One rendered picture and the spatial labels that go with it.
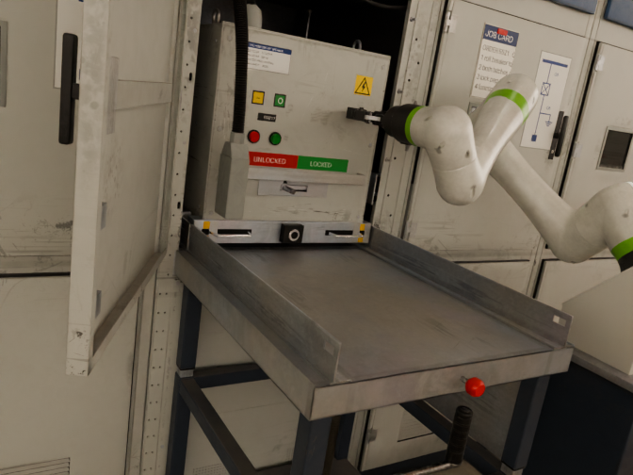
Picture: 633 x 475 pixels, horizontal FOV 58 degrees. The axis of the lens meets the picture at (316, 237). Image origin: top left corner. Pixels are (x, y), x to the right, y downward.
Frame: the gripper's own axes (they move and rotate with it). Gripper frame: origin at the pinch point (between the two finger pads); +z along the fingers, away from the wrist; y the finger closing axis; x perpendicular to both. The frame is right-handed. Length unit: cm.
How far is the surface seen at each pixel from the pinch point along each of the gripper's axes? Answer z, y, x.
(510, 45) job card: 0, 52, 26
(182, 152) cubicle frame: 2.8, -45.3, -14.0
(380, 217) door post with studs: 2.5, 16.1, -28.7
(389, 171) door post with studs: 2.3, 16.4, -14.8
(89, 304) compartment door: -53, -75, -28
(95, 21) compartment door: -52, -76, 8
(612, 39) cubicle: 2, 104, 37
